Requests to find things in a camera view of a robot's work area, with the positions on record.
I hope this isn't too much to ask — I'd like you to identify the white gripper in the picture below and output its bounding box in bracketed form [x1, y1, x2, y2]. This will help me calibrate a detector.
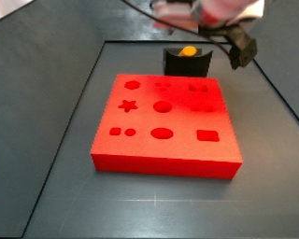
[151, 0, 265, 29]

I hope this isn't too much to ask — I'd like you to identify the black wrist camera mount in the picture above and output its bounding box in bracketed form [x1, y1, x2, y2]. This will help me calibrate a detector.
[198, 24, 257, 70]

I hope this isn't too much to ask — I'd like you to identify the black curved fixture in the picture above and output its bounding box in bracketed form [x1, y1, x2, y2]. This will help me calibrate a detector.
[163, 48, 214, 77]

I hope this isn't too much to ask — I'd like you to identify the yellow oval peg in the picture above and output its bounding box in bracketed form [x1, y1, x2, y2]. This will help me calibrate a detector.
[178, 46, 197, 57]

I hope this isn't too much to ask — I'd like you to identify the black cable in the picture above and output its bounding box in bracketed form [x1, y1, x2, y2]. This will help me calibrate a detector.
[122, 0, 234, 60]

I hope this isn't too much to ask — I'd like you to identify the red shape-sorter block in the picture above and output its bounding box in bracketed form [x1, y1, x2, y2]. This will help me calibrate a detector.
[91, 75, 243, 179]

